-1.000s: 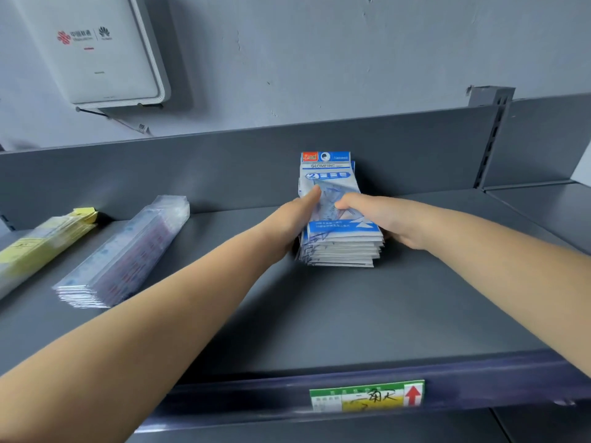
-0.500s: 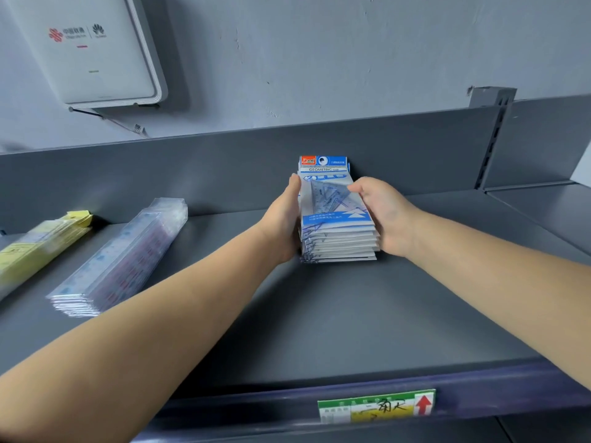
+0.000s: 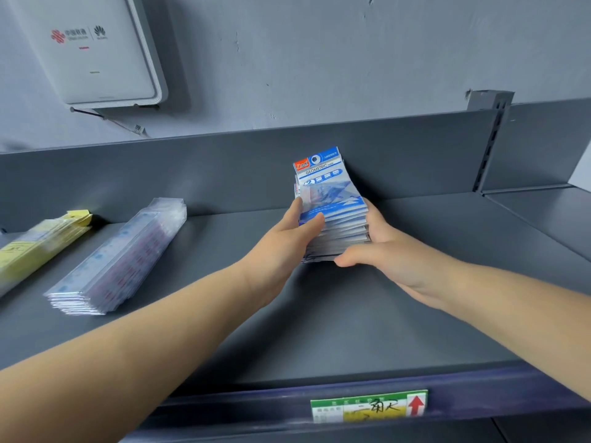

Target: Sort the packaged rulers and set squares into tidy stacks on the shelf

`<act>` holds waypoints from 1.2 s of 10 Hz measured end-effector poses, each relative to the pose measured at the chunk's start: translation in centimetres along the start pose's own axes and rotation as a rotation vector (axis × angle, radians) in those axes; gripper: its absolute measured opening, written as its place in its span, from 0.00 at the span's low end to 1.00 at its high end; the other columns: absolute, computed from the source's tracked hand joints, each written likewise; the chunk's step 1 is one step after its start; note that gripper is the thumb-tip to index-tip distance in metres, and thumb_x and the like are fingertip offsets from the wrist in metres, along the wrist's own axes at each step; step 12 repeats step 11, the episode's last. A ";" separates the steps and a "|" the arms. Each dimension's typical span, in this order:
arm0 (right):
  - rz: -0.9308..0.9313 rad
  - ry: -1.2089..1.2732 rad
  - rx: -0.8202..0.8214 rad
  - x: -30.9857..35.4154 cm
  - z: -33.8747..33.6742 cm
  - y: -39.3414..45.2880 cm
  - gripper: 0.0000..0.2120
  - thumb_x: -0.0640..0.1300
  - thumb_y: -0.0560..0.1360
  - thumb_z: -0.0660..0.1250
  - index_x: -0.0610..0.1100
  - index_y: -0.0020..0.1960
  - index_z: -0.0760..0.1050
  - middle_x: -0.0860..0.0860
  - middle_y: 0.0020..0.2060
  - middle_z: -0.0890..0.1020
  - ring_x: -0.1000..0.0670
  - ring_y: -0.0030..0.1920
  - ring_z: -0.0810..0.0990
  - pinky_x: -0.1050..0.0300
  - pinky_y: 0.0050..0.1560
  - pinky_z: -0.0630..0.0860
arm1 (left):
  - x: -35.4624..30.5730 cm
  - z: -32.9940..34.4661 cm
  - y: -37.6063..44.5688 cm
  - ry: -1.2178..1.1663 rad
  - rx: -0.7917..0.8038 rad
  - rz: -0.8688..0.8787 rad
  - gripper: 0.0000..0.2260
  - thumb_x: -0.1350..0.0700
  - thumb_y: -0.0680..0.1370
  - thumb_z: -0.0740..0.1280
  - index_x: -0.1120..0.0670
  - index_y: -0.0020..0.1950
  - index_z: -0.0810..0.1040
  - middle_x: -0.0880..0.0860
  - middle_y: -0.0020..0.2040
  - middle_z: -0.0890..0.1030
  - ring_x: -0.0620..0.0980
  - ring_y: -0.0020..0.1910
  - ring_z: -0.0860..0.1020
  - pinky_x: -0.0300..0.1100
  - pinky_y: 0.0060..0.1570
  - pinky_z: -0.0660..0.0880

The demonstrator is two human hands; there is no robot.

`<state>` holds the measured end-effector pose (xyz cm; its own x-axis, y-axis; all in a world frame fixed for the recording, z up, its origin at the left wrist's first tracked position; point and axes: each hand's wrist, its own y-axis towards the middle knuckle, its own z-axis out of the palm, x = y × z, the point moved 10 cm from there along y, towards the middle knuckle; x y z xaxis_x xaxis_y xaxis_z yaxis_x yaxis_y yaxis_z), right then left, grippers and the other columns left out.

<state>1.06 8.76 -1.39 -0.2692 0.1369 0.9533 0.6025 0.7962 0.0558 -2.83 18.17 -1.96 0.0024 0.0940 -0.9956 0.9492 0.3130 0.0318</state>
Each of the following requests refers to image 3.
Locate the person's right hand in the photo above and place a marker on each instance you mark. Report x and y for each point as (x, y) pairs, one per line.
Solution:
(406, 267)

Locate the person's left hand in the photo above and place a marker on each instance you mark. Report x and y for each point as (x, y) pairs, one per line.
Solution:
(277, 258)

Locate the pile of blue set-square packets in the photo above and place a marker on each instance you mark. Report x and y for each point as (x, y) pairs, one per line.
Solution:
(323, 179)

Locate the clear purple ruler packets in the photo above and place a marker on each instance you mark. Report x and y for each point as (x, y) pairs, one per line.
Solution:
(120, 258)

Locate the yellow-label ruler packets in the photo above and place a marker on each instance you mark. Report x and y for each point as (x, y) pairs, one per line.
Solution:
(37, 249)

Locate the person's right forearm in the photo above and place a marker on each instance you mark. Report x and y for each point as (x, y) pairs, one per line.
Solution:
(526, 313)

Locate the person's left forearm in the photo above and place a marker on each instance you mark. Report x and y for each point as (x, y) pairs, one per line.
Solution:
(129, 359)

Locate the grey shelf back panel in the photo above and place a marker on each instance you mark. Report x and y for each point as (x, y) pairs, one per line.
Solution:
(184, 170)

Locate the green yellow shelf price label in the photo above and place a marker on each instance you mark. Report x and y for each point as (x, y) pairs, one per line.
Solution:
(369, 408)

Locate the white tiered pen display stand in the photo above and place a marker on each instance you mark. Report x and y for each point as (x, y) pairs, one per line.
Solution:
(582, 172)

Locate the grey slotted shelf post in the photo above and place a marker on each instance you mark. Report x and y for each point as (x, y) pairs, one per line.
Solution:
(491, 133)

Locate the white wall router box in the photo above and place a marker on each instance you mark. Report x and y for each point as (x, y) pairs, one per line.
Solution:
(97, 73)

